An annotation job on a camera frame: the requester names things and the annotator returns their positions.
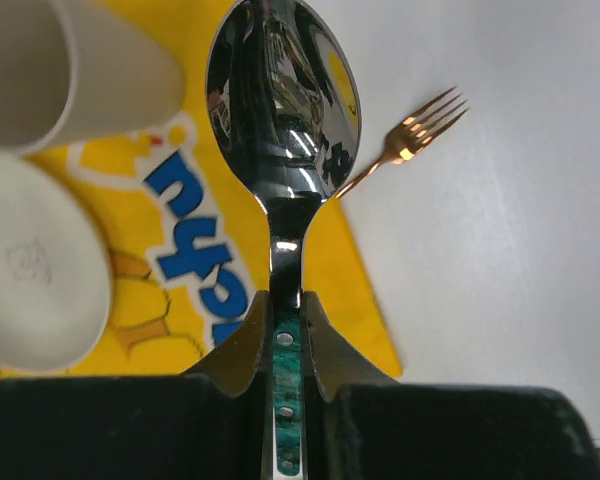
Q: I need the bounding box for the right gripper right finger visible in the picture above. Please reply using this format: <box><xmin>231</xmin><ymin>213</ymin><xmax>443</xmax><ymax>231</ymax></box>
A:
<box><xmin>301</xmin><ymin>292</ymin><xmax>397</xmax><ymax>402</ymax></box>

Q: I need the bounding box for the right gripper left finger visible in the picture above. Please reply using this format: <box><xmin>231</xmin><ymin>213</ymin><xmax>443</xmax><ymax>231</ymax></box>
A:
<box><xmin>183</xmin><ymin>291</ymin><xmax>271</xmax><ymax>397</ymax></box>

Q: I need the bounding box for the yellow pikachu cloth placemat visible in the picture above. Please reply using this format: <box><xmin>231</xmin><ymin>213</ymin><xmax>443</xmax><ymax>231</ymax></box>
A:
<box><xmin>0</xmin><ymin>0</ymin><xmax>405</xmax><ymax>384</ymax></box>

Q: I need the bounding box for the white paper plate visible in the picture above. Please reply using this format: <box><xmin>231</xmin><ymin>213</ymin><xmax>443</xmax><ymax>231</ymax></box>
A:
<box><xmin>0</xmin><ymin>153</ymin><xmax>113</xmax><ymax>372</ymax></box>

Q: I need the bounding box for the wooden fork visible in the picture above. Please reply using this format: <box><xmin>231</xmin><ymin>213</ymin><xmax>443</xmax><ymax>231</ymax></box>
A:
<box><xmin>336</xmin><ymin>86</ymin><xmax>470</xmax><ymax>198</ymax></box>

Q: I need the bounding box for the metal spoon teal handle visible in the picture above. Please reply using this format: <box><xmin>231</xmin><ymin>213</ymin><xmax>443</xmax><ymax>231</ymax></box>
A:
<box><xmin>206</xmin><ymin>1</ymin><xmax>361</xmax><ymax>478</ymax></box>

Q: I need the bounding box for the beige paper cup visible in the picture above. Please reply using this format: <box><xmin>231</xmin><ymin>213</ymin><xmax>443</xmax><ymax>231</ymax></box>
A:
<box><xmin>0</xmin><ymin>1</ymin><xmax>185</xmax><ymax>154</ymax></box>

